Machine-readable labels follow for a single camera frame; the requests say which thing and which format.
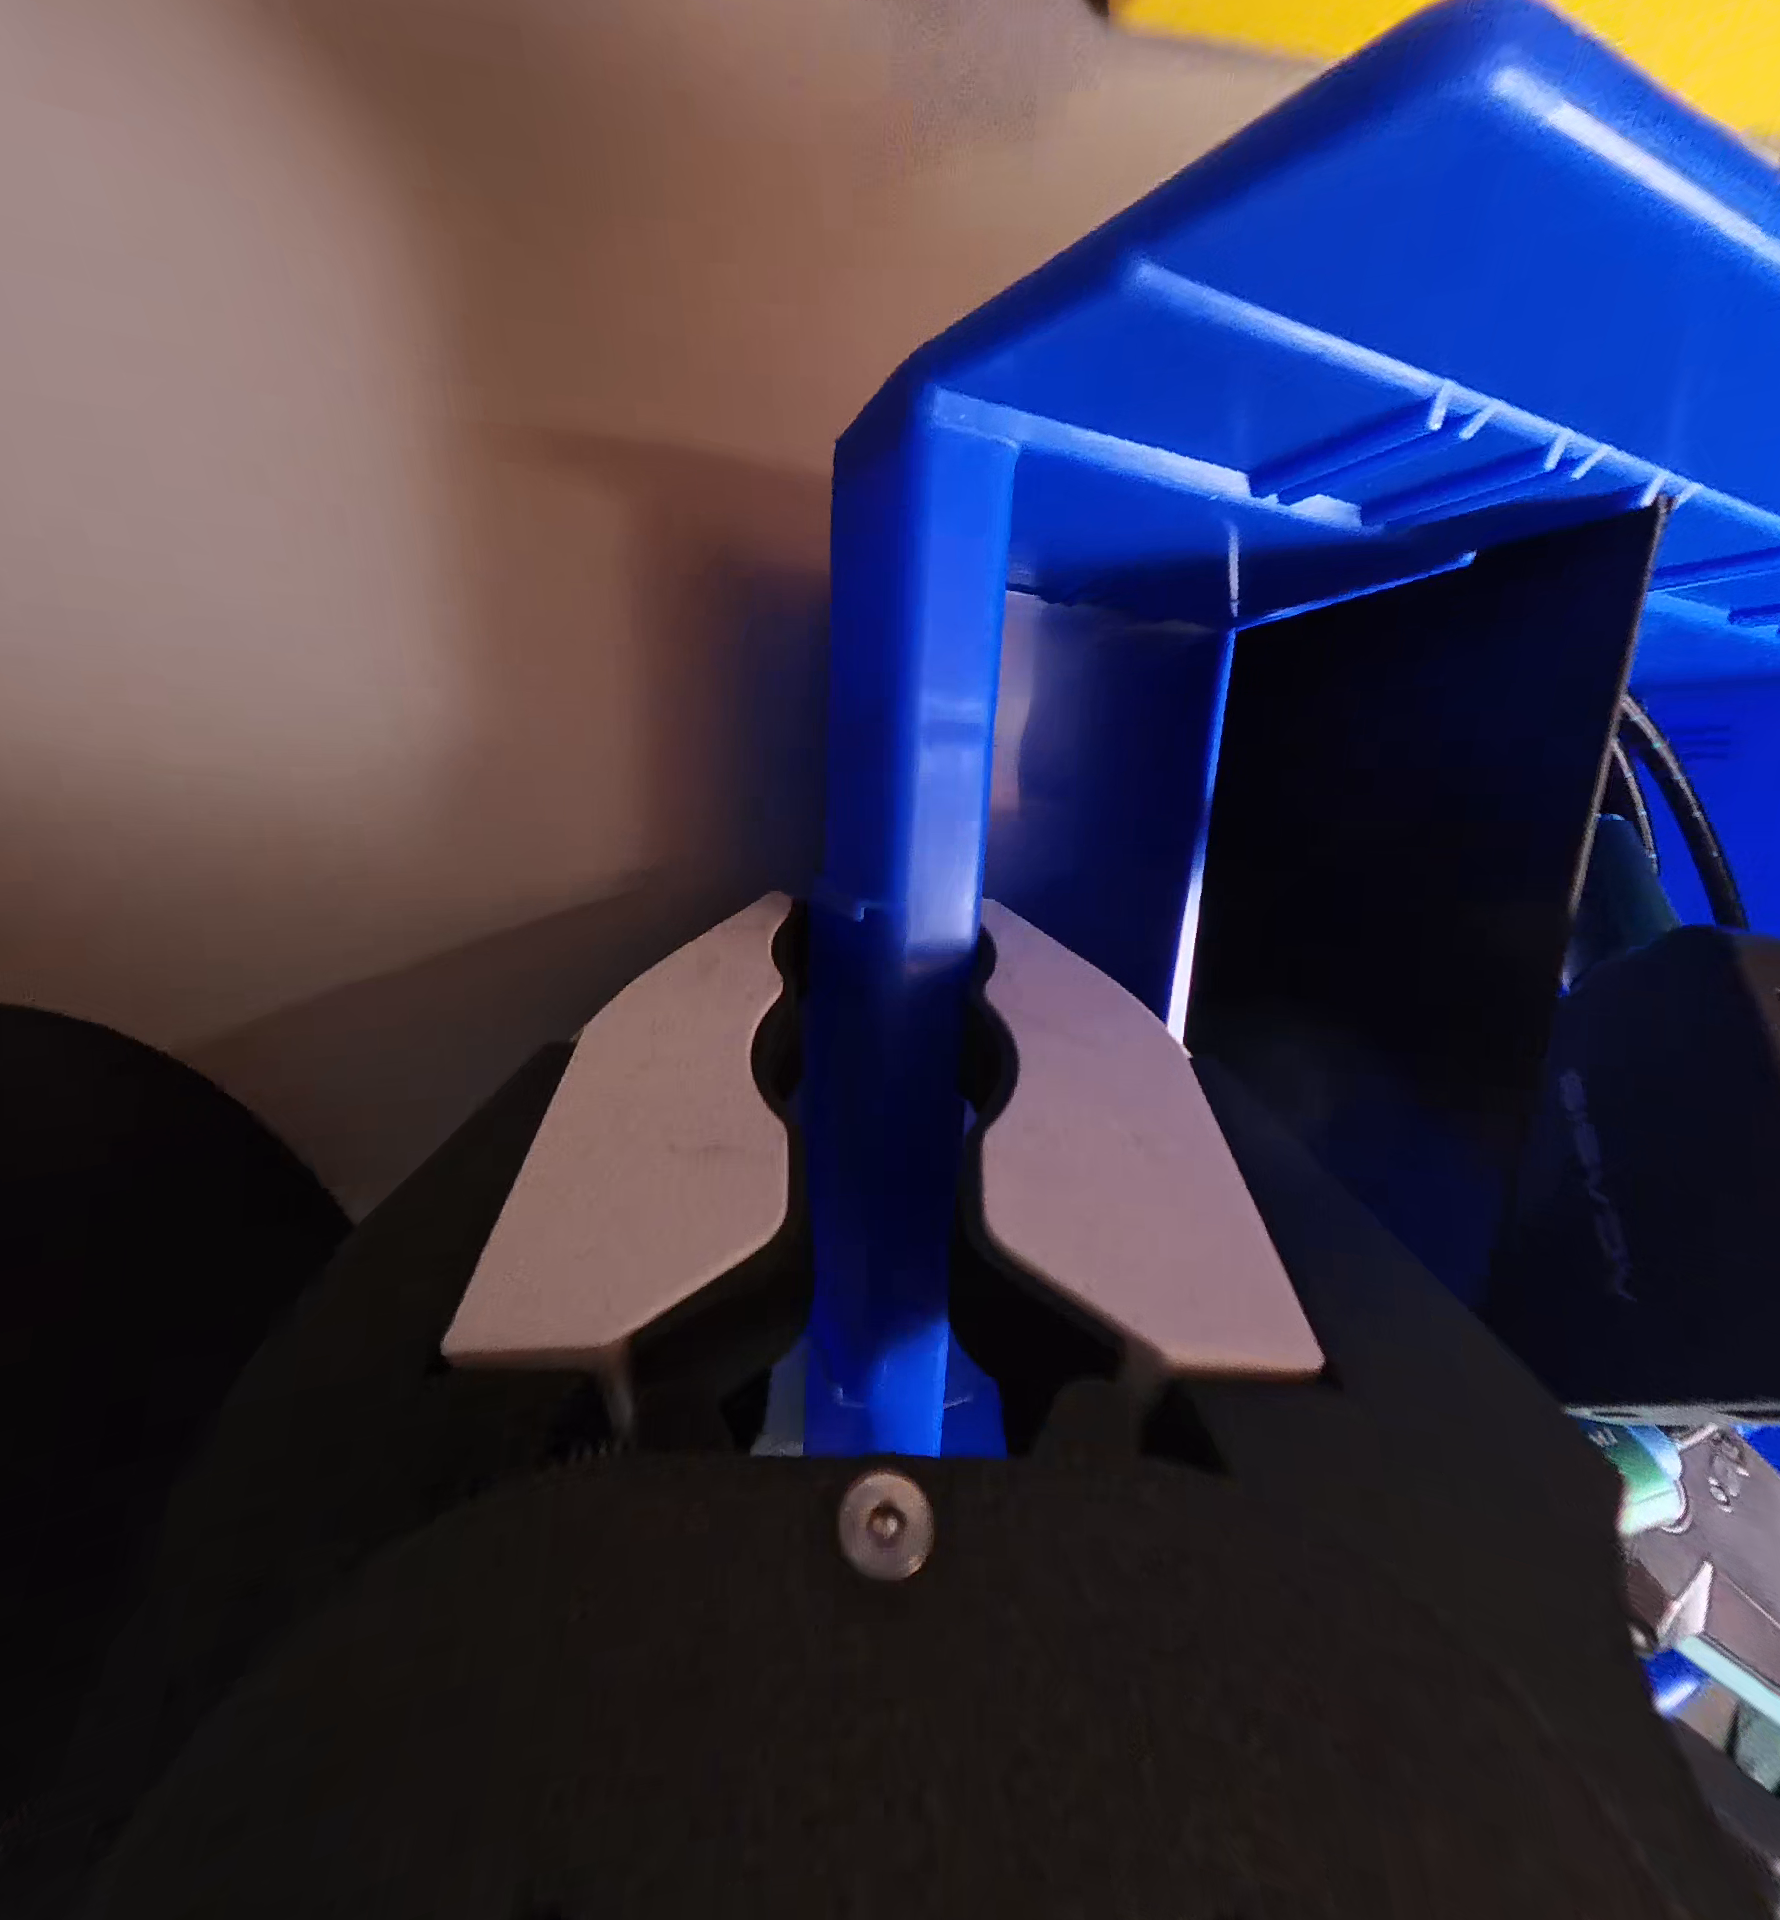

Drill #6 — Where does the blue plastic bin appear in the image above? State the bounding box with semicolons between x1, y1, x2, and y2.
752;0;1780;1727

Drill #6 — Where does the dark blurred device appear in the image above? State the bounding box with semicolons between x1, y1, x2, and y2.
1623;1516;1780;1741

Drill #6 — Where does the yellow plastic bin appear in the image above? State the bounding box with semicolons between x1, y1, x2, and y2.
1116;0;1780;143

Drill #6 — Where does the multiport adapter hub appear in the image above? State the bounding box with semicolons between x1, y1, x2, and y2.
1491;920;1780;1410

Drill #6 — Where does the black quilted cushion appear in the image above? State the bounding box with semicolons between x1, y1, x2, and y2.
0;997;355;1920

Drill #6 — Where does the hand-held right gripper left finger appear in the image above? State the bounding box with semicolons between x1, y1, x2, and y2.
443;891;814;1433

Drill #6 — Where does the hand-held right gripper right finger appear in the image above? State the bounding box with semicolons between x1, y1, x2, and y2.
953;896;1327;1428

